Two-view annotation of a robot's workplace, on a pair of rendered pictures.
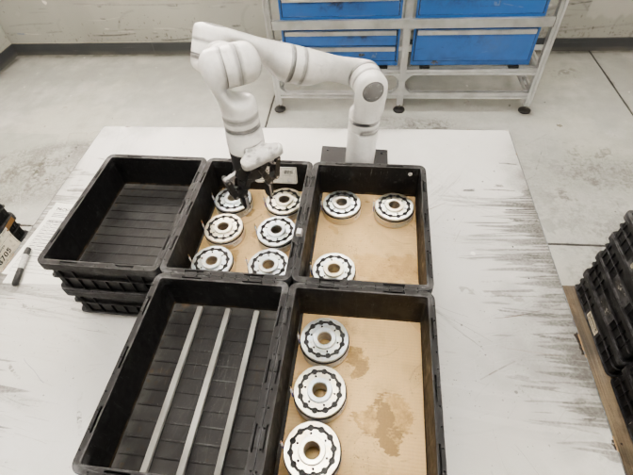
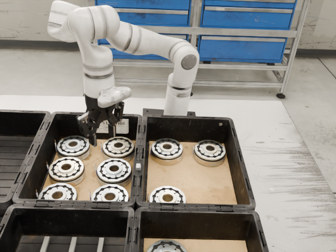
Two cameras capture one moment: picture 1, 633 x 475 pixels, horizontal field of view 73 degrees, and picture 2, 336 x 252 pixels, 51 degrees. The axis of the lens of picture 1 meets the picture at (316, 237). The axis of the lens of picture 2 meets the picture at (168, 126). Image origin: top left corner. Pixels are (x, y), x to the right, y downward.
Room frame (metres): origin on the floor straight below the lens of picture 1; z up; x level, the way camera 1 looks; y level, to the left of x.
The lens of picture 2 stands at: (-0.06, 0.13, 1.60)
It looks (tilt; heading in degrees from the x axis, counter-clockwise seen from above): 36 degrees down; 347
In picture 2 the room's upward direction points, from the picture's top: 3 degrees clockwise
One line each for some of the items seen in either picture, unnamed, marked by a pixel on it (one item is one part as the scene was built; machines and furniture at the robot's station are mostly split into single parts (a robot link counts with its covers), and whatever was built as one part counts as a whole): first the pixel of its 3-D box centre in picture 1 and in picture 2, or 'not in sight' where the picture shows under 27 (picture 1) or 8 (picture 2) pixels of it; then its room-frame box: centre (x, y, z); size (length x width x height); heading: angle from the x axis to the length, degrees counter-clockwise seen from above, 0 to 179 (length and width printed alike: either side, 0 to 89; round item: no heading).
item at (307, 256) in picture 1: (365, 234); (189, 170); (0.69, -0.12, 0.87); 0.40 x 0.30 x 0.11; 170
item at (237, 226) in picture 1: (223, 227); (66, 168); (0.76, 0.24, 0.86); 0.10 x 0.10 x 0.01
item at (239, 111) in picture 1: (230, 89); (92, 41); (0.72, 0.14, 1.27); 0.09 x 0.07 x 0.15; 107
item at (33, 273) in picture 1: (59, 240); not in sight; (0.91, 0.80, 0.70); 0.33 x 0.23 x 0.01; 171
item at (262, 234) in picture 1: (276, 231); (114, 170); (0.74, 0.10, 0.86); 0.10 x 0.10 x 0.01
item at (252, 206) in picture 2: (365, 220); (191, 157); (0.69, -0.12, 0.92); 0.40 x 0.30 x 0.02; 170
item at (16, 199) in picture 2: (244, 214); (87, 154); (0.75, 0.17, 0.92); 0.40 x 0.30 x 0.02; 170
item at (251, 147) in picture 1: (249, 138); (103, 82); (0.70, 0.12, 1.18); 0.11 x 0.09 x 0.06; 34
